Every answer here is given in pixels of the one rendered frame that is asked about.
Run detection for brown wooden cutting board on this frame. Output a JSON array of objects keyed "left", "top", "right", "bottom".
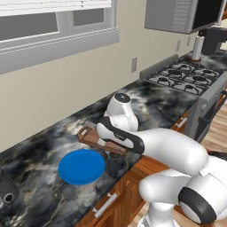
[{"left": 77, "top": 125, "right": 129, "bottom": 156}]

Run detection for blue round plate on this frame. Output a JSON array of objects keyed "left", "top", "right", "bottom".
[{"left": 58, "top": 148, "right": 106, "bottom": 186}]

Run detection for wooden drawer front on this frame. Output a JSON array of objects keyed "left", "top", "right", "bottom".
[
  {"left": 169, "top": 109, "right": 191, "bottom": 135},
  {"left": 74, "top": 156, "right": 167, "bottom": 227}
]

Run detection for grey stove with hob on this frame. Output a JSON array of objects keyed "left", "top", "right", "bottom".
[{"left": 139, "top": 53, "right": 227, "bottom": 144}]

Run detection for grey framed window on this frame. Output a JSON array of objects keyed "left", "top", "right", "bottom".
[{"left": 0, "top": 0, "right": 121, "bottom": 75}]

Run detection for white paper towel roll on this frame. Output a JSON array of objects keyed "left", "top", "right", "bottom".
[{"left": 191, "top": 35, "right": 206, "bottom": 63}]

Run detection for grey microwave oven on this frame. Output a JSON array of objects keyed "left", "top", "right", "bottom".
[{"left": 144, "top": 0, "right": 227, "bottom": 35}]

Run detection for black coffee machine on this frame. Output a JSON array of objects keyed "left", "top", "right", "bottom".
[{"left": 198, "top": 27, "right": 227, "bottom": 56}]

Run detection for dark grey toaster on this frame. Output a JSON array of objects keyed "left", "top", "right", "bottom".
[{"left": 0, "top": 167, "right": 20, "bottom": 213}]

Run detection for white drawer handle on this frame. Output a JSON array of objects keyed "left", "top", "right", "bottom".
[
  {"left": 91, "top": 192, "right": 119, "bottom": 219},
  {"left": 176, "top": 116, "right": 189, "bottom": 129}
]

